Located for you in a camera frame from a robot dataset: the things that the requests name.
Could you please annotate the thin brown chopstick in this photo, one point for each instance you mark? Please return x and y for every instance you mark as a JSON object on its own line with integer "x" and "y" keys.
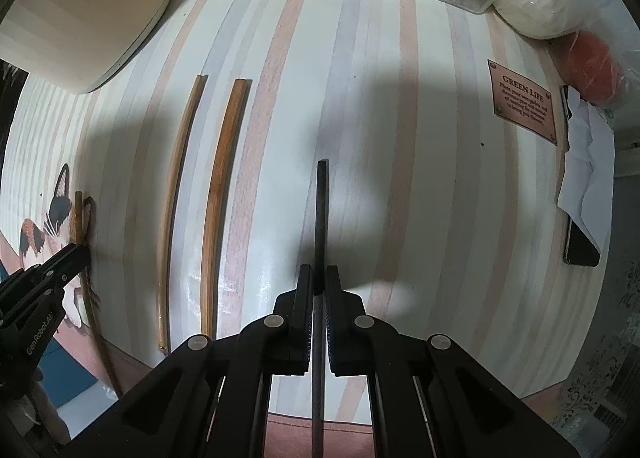
{"x": 175, "y": 178}

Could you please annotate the white crumpled paper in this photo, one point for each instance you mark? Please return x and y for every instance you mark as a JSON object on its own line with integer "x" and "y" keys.
{"x": 587, "y": 158}

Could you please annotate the red tomato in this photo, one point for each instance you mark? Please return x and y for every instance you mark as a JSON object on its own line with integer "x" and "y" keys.
{"x": 590, "y": 68}

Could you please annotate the blue cabinet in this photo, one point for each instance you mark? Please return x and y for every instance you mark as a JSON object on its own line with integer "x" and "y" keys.
{"x": 65, "y": 373}

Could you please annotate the black chopstick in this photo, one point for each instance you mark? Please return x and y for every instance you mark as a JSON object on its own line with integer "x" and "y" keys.
{"x": 321, "y": 218}

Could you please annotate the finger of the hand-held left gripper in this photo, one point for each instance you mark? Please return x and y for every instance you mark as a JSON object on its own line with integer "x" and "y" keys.
{"x": 70, "y": 254}
{"x": 62, "y": 279}

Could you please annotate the beige ribbed utensil holder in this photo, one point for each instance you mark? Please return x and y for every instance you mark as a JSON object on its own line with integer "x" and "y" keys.
{"x": 85, "y": 13}

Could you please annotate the person's left forearm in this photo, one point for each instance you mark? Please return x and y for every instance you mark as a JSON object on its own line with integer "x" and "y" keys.
{"x": 45, "y": 408}

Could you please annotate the clear plastic bag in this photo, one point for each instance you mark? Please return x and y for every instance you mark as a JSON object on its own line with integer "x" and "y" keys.
{"x": 560, "y": 13}

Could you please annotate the black smartphone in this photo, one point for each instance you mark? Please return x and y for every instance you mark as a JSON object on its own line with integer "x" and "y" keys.
{"x": 580, "y": 248}

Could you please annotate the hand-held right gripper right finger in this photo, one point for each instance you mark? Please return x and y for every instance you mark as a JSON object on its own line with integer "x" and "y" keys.
{"x": 337, "y": 308}

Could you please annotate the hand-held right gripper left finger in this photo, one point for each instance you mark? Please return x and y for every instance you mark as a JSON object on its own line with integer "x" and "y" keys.
{"x": 300, "y": 308}

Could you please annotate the striped cat print tablecloth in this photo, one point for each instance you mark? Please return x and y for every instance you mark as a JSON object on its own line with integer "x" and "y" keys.
{"x": 400, "y": 188}

